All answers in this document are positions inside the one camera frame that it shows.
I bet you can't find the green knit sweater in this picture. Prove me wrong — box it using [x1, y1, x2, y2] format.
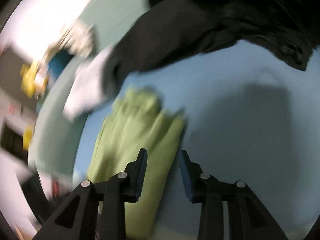
[87, 88, 185, 239]

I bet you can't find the blue and green sofa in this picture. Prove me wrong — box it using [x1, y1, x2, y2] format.
[28, 0, 319, 239]

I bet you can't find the white folded towel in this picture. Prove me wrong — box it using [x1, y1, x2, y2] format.
[63, 46, 117, 122]

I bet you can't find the yellow plastic bag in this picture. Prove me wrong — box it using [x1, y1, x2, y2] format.
[20, 61, 49, 99]

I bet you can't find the teal blue bag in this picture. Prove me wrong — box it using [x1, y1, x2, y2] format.
[48, 49, 74, 81]

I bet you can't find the cream crumpled cloth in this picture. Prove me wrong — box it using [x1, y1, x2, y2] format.
[43, 19, 96, 62]

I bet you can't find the black garment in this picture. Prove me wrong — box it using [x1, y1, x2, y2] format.
[101, 0, 319, 97]

